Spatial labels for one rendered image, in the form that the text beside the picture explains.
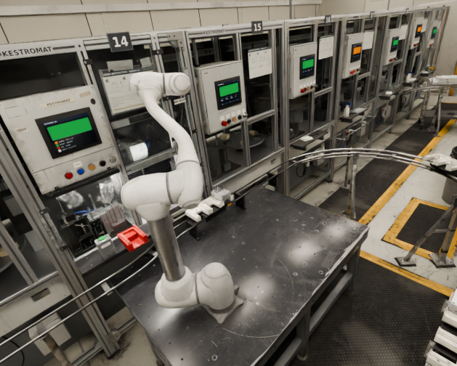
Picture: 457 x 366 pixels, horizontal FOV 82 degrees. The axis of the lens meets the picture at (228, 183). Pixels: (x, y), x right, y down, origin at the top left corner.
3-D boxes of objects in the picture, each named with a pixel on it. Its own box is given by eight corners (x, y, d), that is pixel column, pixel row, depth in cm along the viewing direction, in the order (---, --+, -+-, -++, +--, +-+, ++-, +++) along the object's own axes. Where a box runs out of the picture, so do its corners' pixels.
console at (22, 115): (43, 196, 133) (-5, 103, 111) (33, 181, 152) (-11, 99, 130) (122, 165, 157) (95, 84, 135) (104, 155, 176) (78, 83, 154)
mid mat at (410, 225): (447, 266, 231) (448, 266, 231) (380, 240, 268) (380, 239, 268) (470, 213, 288) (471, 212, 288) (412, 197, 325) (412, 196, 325)
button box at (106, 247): (104, 260, 154) (96, 244, 149) (99, 253, 160) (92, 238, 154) (117, 252, 159) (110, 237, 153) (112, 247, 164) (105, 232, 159)
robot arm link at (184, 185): (199, 157, 106) (165, 162, 106) (204, 199, 98) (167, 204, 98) (203, 172, 118) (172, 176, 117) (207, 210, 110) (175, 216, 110)
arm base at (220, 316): (249, 298, 148) (248, 291, 145) (220, 326, 135) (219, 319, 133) (227, 280, 160) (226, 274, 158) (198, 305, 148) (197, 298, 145)
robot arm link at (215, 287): (237, 307, 137) (232, 277, 127) (202, 313, 136) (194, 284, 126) (233, 282, 151) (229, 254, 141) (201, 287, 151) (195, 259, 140)
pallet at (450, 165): (421, 165, 234) (423, 155, 229) (434, 162, 236) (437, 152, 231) (460, 184, 202) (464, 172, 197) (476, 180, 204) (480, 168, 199)
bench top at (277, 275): (211, 423, 105) (210, 418, 103) (108, 281, 176) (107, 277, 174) (369, 231, 190) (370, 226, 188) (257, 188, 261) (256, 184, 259)
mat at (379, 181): (362, 230, 283) (362, 229, 283) (312, 211, 323) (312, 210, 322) (471, 103, 615) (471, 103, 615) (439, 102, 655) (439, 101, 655)
